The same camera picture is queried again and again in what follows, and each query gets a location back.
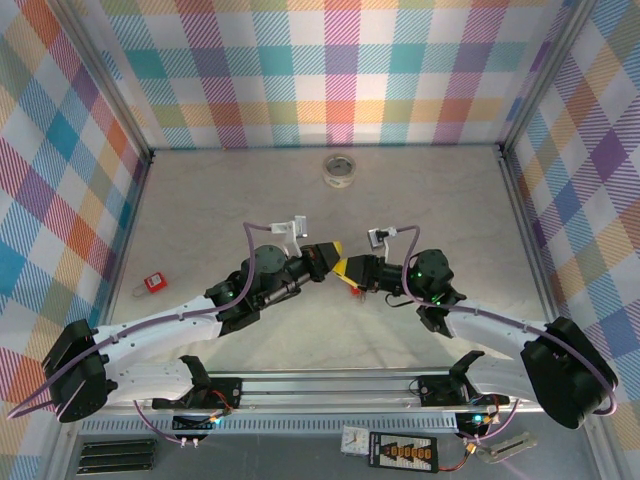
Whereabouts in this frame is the grey slotted cable duct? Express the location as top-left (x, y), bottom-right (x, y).
top-left (79, 413), bottom-right (459, 434)

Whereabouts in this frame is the black controller board green light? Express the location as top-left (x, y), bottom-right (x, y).
top-left (455, 410), bottom-right (502, 430)
top-left (171, 415), bottom-right (224, 432)

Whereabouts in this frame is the red and black wire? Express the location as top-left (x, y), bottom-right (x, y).
top-left (437, 442), bottom-right (479, 474)

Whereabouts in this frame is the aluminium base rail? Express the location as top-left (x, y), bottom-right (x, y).
top-left (53, 368), bottom-right (526, 416)

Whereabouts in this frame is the slotted metal bracket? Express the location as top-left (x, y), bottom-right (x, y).
top-left (477, 431), bottom-right (539, 464)

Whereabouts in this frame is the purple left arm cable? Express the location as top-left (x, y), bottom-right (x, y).
top-left (5, 221), bottom-right (275, 446)

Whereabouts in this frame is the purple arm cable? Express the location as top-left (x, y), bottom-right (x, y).
top-left (5, 221), bottom-right (275, 446)
top-left (394, 225), bottom-right (619, 446)

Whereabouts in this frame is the aluminium floor rail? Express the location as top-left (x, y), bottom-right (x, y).
top-left (494, 144), bottom-right (571, 346)
top-left (94, 149), bottom-right (156, 326)

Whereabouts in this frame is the black board with orange connectors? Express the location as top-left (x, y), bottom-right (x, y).
top-left (368, 433), bottom-right (439, 472)

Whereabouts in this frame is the aluminium frame post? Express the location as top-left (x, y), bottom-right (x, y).
top-left (497, 0), bottom-right (601, 156)
top-left (54, 0), bottom-right (156, 166)

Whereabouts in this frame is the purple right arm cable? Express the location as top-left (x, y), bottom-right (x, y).
top-left (394, 225), bottom-right (619, 446)

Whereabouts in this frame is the small white clock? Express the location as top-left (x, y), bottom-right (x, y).
top-left (340, 423), bottom-right (370, 457)

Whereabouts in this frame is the black ribbed strip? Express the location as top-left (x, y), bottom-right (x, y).
top-left (81, 460), bottom-right (155, 473)
top-left (81, 449), bottom-right (155, 461)
top-left (81, 439), bottom-right (155, 450)

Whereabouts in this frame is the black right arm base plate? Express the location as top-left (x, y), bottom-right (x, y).
top-left (417, 374), bottom-right (481, 407)

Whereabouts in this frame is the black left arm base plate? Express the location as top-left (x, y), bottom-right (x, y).
top-left (152, 377), bottom-right (244, 410)

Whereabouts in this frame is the clear tape roll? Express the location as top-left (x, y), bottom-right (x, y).
top-left (322, 153), bottom-right (357, 190)

